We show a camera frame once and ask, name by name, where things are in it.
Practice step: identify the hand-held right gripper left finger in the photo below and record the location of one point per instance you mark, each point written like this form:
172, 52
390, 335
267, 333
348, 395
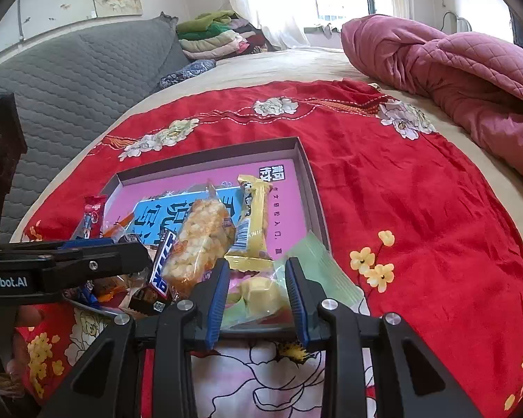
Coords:
218, 300

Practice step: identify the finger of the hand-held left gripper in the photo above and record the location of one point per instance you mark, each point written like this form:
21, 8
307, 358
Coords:
104, 263
35, 248

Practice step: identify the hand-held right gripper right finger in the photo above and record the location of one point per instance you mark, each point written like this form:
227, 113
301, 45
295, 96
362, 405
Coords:
297, 305

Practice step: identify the blue snack packet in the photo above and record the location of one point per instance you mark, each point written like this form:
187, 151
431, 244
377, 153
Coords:
89, 296

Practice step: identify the orange peanut packet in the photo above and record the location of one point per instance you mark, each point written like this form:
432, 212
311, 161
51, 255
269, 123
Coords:
122, 222

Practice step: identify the red wafer bar packet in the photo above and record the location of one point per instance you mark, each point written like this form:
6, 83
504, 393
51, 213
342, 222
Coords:
91, 217

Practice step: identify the brown chocolate bar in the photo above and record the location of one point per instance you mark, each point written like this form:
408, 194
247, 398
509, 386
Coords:
161, 270

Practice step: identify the clear rice cracker packet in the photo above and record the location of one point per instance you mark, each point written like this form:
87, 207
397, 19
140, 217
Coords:
196, 244

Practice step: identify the yellow wafer bar packet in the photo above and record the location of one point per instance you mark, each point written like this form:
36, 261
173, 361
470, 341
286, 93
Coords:
252, 222

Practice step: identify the shallow grey cardboard box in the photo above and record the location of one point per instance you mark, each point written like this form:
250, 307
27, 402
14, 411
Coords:
311, 191

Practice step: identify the pink book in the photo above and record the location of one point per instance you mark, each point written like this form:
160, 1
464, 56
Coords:
283, 200

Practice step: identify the grey quilted headboard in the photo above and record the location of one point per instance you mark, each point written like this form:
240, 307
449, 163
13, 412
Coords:
91, 78

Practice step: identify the red floral blanket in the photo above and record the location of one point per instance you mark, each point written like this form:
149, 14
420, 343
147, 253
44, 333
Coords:
396, 191

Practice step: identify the blue patterned cloth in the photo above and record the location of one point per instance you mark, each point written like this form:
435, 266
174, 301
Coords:
187, 72

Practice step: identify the stack of folded clothes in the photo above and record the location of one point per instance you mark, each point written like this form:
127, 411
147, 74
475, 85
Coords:
209, 39

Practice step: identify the pink quilt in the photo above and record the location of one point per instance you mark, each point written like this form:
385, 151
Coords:
462, 74

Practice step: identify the white chair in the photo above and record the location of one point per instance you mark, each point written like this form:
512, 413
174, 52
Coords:
462, 24

